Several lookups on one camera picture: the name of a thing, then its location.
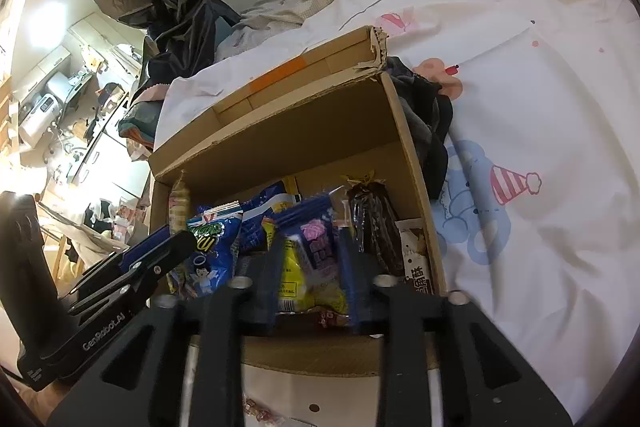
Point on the multicolour cloth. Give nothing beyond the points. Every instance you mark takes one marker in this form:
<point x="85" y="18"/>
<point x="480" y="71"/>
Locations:
<point x="142" y="117"/>

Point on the grey printer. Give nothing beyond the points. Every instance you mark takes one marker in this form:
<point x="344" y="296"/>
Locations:
<point x="45" y="104"/>

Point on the blue pink snack packet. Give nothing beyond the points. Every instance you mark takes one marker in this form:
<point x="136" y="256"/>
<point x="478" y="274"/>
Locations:
<point x="315" y="242"/>

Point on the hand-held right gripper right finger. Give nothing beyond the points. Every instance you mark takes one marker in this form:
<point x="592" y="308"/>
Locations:
<point x="350" y="279"/>

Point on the yellow snack bag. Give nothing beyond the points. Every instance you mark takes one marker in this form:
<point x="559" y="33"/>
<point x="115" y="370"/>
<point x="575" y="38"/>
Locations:
<point x="300" y="289"/>

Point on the dark clothes pile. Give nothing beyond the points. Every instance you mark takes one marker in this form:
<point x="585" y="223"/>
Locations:
<point x="430" y="127"/>

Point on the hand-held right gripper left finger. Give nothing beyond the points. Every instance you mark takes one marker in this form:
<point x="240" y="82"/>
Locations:
<point x="266" y="282"/>

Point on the white printed blanket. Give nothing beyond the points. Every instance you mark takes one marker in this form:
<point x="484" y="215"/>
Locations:
<point x="525" y="107"/>

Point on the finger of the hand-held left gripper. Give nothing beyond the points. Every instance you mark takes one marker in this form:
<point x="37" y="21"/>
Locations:
<point x="145" y="243"/>
<point x="170" y="252"/>

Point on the dark blue snack bag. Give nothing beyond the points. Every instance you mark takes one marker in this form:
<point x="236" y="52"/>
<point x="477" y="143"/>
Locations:
<point x="260" y="212"/>

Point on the white brown biscuit packet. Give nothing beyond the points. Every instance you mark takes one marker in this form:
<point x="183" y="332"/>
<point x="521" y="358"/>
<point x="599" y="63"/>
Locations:
<point x="412" y="277"/>

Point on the black jacket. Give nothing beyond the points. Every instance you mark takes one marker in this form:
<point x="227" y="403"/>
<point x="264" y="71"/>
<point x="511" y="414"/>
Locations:
<point x="170" y="7"/>

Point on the white desk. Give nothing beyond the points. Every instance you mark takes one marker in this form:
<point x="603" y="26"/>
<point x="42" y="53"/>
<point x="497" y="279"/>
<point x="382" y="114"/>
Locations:
<point x="107" y="157"/>

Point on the cardboard box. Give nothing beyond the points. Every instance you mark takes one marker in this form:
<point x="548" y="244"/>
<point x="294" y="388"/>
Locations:
<point x="310" y="132"/>

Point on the beige wafer packet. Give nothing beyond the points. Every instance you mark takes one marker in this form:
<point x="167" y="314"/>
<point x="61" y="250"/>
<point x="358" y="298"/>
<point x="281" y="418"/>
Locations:
<point x="180" y="207"/>

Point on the small red candy wrapper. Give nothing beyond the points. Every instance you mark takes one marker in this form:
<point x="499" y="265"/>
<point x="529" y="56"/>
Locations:
<point x="260" y="412"/>

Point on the dark brown snack packet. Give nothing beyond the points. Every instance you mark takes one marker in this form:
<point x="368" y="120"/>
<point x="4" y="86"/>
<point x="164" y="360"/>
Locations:
<point x="375" y="227"/>

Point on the blue white snack bag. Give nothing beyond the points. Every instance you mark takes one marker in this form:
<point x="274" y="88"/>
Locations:
<point x="210" y="247"/>

